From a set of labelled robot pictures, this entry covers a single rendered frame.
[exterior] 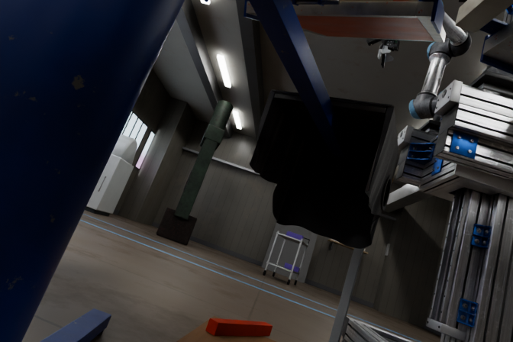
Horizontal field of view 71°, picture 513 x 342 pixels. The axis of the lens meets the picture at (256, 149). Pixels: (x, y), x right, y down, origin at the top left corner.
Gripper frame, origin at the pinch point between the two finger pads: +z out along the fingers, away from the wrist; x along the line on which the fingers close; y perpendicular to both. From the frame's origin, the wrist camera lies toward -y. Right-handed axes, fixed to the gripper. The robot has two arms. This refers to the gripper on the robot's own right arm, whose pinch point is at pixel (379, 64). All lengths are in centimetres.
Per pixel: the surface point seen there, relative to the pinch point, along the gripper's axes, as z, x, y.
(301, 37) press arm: 27, -112, 3
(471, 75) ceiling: -97, 357, 49
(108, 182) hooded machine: 176, 271, -485
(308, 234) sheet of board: 262, 763, -246
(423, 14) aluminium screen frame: 12, -90, 27
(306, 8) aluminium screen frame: 10, -91, -7
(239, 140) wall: 48, 758, -518
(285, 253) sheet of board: 317, 718, -282
